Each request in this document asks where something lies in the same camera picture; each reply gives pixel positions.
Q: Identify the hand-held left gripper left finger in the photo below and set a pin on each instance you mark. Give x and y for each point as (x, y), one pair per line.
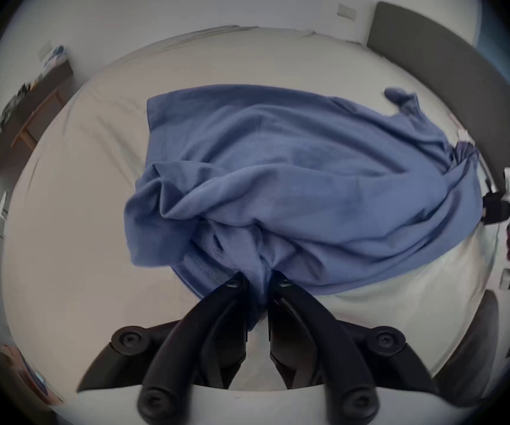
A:
(201, 326)

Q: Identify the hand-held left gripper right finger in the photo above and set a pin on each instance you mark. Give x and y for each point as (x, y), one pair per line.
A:
(308, 326)

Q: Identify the blue shirt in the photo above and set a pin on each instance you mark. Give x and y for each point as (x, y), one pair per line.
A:
(290, 171)

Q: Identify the dark grey padded headboard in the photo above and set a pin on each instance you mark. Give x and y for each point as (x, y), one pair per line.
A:
(458, 60)

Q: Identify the bed with beige sheet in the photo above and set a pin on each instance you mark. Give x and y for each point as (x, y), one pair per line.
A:
(82, 237)

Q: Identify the person's legs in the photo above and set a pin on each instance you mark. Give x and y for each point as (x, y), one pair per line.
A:
(471, 348)

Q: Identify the dark wooden table with clutter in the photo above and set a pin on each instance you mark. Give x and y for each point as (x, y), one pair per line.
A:
(29, 113)

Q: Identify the white wall socket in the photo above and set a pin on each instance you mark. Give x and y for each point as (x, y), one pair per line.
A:
(347, 11)

